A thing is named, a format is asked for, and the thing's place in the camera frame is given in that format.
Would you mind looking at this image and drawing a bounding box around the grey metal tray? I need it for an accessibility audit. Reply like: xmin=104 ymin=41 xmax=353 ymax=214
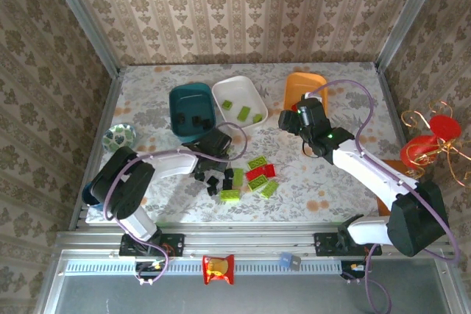
xmin=36 ymin=250 xmax=465 ymax=314

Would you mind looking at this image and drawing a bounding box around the aluminium side rail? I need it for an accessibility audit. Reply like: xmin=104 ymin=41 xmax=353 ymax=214
xmin=68 ymin=71 xmax=124 ymax=227
xmin=375 ymin=65 xmax=435 ymax=219

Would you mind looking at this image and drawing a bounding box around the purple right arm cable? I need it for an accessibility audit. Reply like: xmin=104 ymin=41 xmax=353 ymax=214
xmin=308 ymin=80 xmax=461 ymax=314

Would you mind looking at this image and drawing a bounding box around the orange plastic container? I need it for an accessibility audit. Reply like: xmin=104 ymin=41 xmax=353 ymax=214
xmin=283 ymin=72 xmax=329 ymax=124

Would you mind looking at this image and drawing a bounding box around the aluminium frame post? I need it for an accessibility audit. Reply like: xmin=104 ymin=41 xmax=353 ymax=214
xmin=43 ymin=0 xmax=121 ymax=76
xmin=375 ymin=0 xmax=448 ymax=72

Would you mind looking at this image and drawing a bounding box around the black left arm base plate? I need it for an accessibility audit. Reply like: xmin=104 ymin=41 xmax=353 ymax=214
xmin=118 ymin=232 xmax=185 ymax=258

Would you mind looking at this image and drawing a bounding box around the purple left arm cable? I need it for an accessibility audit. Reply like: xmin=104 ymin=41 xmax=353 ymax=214
xmin=102 ymin=121 xmax=249 ymax=286

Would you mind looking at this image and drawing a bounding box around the red snack packet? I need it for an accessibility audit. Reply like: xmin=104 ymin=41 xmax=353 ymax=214
xmin=201 ymin=254 xmax=236 ymax=285

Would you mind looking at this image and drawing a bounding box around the brown wooden board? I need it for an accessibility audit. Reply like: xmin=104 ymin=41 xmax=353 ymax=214
xmin=375 ymin=159 xmax=415 ymax=218

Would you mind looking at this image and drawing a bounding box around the teal plastic container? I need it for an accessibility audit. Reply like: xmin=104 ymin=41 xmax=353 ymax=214
xmin=169 ymin=82 xmax=218 ymax=144

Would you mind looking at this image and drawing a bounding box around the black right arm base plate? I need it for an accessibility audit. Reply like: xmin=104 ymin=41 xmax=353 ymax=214
xmin=314 ymin=232 xmax=382 ymax=258

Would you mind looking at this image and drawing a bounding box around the aluminium mounting rail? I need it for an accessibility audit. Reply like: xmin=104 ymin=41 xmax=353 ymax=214
xmin=54 ymin=222 xmax=406 ymax=257

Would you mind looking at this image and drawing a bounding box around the floral patterned tablecloth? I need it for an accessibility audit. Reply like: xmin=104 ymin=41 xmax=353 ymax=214
xmin=85 ymin=63 xmax=406 ymax=224

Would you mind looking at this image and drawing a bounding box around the white plastic container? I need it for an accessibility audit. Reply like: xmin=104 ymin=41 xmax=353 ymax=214
xmin=211 ymin=75 xmax=269 ymax=134

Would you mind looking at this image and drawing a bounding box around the red ornament with gold wire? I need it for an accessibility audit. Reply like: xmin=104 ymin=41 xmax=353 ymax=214
xmin=400 ymin=99 xmax=471 ymax=188

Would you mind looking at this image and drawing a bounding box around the dark blue mug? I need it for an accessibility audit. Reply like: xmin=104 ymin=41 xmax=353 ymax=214
xmin=81 ymin=182 xmax=101 ymax=207

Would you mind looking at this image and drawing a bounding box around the leaf patterned bowl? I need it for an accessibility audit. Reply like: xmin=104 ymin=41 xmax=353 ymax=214
xmin=102 ymin=123 xmax=138 ymax=154

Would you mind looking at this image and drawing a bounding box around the white slotted cable duct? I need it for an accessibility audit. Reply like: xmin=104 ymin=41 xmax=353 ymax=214
xmin=64 ymin=257 xmax=345 ymax=276

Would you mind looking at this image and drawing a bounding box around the blue grey tag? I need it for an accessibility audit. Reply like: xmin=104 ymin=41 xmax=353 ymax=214
xmin=279 ymin=251 xmax=302 ymax=270

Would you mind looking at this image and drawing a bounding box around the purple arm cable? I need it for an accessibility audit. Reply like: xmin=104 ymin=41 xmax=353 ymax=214
xmin=308 ymin=80 xmax=461 ymax=314
xmin=102 ymin=121 xmax=249 ymax=286

